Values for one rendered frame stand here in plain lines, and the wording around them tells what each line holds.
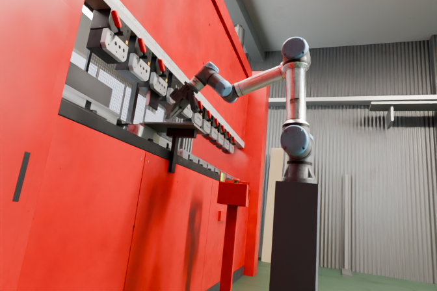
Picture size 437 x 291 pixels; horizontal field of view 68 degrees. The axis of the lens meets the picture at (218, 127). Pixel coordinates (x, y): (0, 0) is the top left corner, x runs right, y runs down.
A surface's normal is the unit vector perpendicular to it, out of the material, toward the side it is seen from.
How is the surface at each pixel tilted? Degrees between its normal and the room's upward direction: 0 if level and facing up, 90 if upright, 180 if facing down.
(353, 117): 90
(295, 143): 98
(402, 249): 90
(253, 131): 90
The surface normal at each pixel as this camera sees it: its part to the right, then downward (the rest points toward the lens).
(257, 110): -0.27, -0.26
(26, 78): 0.96, 0.03
